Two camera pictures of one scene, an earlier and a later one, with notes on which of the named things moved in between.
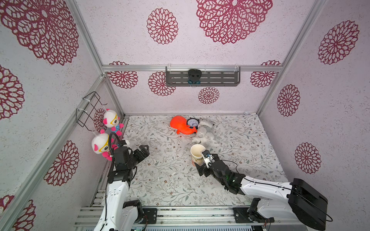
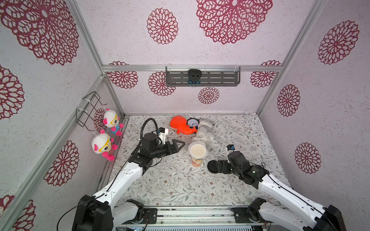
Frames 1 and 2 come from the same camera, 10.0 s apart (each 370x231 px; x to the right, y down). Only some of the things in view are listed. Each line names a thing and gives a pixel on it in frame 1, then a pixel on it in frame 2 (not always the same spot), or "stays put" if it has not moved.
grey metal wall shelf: x=211 y=76 stays put
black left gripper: x=145 y=152 → x=175 y=148
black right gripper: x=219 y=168 → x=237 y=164
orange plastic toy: x=179 y=123 stays put
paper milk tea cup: x=197 y=156 stays put
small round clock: x=192 y=122 stays put
